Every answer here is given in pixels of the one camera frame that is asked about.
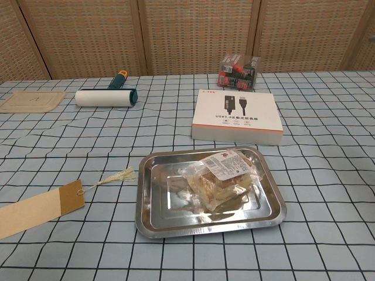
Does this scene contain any pastry bag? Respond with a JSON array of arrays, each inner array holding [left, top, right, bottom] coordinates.
[[178, 149, 265, 211]]

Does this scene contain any rectangular metal tray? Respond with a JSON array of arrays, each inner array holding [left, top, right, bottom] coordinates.
[[135, 146, 287, 239]]

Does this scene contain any clear pack of batteries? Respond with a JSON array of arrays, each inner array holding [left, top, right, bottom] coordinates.
[[217, 53, 262, 91]]

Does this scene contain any woven bamboo folding screen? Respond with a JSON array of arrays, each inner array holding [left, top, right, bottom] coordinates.
[[0, 0, 375, 85]]

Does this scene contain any blue checked tablecloth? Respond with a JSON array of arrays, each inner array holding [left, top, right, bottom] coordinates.
[[0, 70, 375, 281]]

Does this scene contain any beige paper pulp lid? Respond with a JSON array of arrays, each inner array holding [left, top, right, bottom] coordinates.
[[0, 90, 67, 114]]

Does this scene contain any brown paper bookmark with tassel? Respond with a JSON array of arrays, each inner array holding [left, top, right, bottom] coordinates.
[[0, 167, 137, 241]]

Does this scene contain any white USB cable box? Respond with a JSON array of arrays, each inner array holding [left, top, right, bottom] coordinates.
[[192, 89, 284, 146]]

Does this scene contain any teal handled lint roller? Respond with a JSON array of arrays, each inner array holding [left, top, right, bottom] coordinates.
[[74, 70, 138, 108]]

